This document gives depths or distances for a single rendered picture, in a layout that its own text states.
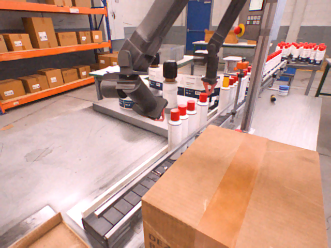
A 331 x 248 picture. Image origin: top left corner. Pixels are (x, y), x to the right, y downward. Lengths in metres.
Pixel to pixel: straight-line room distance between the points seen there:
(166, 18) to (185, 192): 0.36
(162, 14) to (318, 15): 8.27
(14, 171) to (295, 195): 0.94
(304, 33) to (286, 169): 8.29
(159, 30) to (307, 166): 0.41
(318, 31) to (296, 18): 0.80
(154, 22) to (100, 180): 0.58
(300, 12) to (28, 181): 8.42
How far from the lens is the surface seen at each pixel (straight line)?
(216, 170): 0.39
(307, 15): 8.65
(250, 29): 1.08
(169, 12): 0.49
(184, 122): 0.75
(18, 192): 0.90
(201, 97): 0.88
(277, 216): 0.35
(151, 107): 0.57
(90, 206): 0.62
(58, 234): 0.70
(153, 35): 0.49
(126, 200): 0.66
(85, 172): 0.87
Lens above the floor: 1.36
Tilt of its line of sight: 27 degrees down
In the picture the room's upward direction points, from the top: straight up
